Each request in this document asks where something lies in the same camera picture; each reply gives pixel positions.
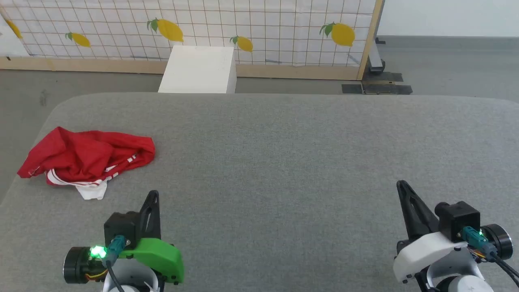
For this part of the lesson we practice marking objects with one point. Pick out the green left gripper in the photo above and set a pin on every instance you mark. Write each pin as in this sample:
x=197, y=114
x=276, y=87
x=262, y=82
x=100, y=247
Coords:
x=156, y=253

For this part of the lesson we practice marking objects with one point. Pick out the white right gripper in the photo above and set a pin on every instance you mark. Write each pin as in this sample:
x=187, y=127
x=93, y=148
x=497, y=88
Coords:
x=429, y=253

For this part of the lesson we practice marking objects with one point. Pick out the red and white jersey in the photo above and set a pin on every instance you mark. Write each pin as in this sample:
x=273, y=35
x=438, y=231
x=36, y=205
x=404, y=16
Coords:
x=81, y=154

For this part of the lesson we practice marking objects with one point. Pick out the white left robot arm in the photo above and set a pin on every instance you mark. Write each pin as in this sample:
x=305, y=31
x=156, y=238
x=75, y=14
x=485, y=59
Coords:
x=134, y=280

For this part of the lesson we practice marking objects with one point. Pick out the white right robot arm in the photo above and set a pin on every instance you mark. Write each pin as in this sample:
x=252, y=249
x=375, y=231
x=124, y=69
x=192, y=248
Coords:
x=458, y=275

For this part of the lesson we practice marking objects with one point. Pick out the black floor plates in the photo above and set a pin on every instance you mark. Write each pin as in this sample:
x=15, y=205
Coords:
x=381, y=86

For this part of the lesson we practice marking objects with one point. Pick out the white paper sheet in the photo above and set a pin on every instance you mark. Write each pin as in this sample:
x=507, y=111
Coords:
x=198, y=71

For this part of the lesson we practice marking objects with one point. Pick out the grey metal panel stand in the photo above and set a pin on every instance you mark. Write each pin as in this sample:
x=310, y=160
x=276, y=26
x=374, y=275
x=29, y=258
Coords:
x=376, y=56

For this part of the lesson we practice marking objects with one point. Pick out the lemon print partition panel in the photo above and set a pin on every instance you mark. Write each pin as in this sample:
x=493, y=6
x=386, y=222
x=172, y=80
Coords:
x=263, y=24

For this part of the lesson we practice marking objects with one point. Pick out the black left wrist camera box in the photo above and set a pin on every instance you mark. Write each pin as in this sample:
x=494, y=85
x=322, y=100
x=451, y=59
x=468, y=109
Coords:
x=121, y=227

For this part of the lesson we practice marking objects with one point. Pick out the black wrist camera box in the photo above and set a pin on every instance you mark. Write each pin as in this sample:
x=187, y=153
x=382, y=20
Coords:
x=458, y=221
x=121, y=227

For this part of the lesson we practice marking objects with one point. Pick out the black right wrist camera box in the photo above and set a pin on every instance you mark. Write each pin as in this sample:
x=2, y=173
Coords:
x=458, y=221

